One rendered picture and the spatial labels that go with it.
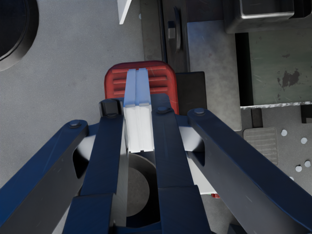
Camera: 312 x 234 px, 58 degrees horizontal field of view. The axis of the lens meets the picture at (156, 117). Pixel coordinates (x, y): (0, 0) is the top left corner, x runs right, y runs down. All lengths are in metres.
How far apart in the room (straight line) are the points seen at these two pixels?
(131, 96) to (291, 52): 0.27
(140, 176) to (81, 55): 0.47
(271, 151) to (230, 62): 0.58
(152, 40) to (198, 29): 0.63
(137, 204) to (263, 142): 0.48
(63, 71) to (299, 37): 0.81
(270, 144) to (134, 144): 0.77
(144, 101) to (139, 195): 0.89
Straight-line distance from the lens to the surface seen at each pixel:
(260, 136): 0.89
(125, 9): 0.91
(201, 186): 0.38
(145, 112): 0.15
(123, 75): 0.23
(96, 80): 1.01
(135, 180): 1.02
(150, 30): 1.00
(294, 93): 0.39
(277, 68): 0.38
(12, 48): 1.08
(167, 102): 0.17
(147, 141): 0.16
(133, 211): 1.05
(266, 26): 0.36
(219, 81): 0.36
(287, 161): 1.12
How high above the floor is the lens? 0.99
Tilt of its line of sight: 88 degrees down
